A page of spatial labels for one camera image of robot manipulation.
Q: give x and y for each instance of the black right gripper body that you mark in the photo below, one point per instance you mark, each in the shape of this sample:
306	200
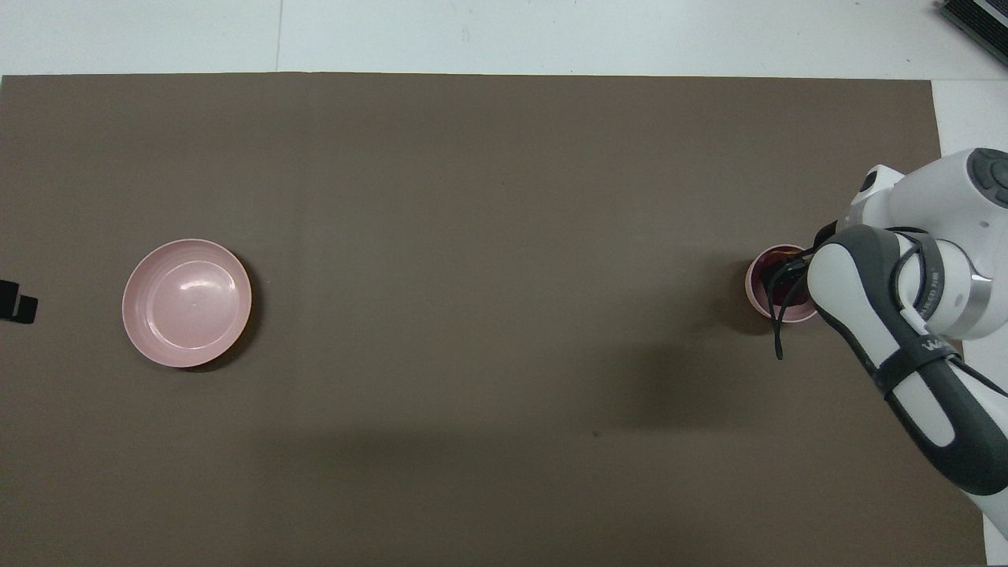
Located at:
825	235

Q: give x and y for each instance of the dark red apple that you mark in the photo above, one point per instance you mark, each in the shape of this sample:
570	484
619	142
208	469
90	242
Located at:
764	283

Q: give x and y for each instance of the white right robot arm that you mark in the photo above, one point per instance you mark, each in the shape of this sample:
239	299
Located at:
850	299

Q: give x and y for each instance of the pink bowl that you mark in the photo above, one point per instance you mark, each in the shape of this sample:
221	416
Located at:
797	316

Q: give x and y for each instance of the pink plate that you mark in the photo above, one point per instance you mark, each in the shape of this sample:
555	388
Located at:
187	303

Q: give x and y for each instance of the dark grey ribbed box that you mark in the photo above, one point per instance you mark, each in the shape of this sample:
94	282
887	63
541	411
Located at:
980	24

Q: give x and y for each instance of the brown table mat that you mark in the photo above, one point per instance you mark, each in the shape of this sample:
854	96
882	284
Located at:
472	236

